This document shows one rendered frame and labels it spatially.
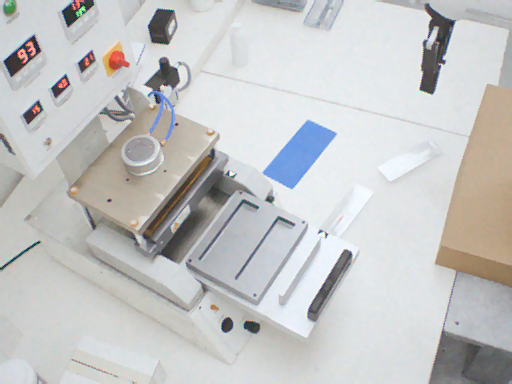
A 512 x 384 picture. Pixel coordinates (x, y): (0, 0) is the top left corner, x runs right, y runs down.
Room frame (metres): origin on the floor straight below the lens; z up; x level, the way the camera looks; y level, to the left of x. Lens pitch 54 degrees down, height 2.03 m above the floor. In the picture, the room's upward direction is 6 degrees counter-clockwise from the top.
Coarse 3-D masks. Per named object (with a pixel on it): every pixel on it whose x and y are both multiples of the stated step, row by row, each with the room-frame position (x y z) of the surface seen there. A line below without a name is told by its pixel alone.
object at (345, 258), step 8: (344, 256) 0.57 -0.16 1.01; (352, 256) 0.57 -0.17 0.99; (336, 264) 0.55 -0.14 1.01; (344, 264) 0.55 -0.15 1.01; (336, 272) 0.53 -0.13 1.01; (328, 280) 0.52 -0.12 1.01; (336, 280) 0.52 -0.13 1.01; (320, 288) 0.51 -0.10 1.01; (328, 288) 0.50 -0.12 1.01; (320, 296) 0.49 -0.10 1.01; (328, 296) 0.49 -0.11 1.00; (312, 304) 0.47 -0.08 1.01; (320, 304) 0.47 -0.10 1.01; (312, 312) 0.46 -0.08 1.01
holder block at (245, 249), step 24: (240, 192) 0.75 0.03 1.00; (240, 216) 0.70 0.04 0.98; (264, 216) 0.69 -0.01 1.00; (288, 216) 0.68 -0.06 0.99; (216, 240) 0.65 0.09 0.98; (240, 240) 0.63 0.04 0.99; (264, 240) 0.64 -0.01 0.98; (288, 240) 0.62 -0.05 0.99; (192, 264) 0.59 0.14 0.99; (216, 264) 0.59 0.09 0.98; (240, 264) 0.58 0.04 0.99; (264, 264) 0.58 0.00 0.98; (240, 288) 0.53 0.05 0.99; (264, 288) 0.52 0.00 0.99
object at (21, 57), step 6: (30, 42) 0.80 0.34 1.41; (24, 48) 0.79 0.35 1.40; (30, 48) 0.79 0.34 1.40; (18, 54) 0.77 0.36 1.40; (24, 54) 0.78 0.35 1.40; (30, 54) 0.79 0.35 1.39; (12, 60) 0.76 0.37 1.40; (18, 60) 0.77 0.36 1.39; (24, 60) 0.78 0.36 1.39; (12, 66) 0.76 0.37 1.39; (18, 66) 0.77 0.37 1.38
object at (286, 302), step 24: (216, 216) 0.71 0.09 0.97; (312, 240) 0.63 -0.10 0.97; (336, 240) 0.63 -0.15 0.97; (288, 264) 0.58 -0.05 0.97; (312, 264) 0.58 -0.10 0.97; (216, 288) 0.55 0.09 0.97; (288, 288) 0.51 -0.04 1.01; (312, 288) 0.53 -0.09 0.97; (336, 288) 0.52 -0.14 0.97; (264, 312) 0.49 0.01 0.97; (288, 312) 0.48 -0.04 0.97
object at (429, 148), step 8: (424, 144) 1.01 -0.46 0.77; (432, 144) 1.01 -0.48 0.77; (408, 152) 0.99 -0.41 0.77; (416, 152) 0.99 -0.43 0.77; (424, 152) 0.98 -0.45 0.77; (432, 152) 0.98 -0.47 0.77; (440, 152) 0.98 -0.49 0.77; (392, 160) 0.97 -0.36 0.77; (400, 160) 0.96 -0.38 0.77; (408, 160) 0.96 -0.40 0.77; (416, 160) 0.96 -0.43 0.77; (424, 160) 0.96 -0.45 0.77; (384, 168) 0.94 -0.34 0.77; (392, 168) 0.94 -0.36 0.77; (400, 168) 0.94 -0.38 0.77; (408, 168) 0.94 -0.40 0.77; (392, 176) 0.92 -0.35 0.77
